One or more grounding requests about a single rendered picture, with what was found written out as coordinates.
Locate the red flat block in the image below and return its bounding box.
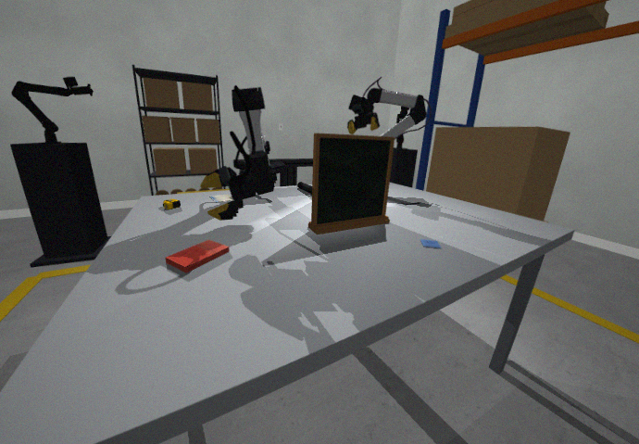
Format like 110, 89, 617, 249
165, 240, 230, 273

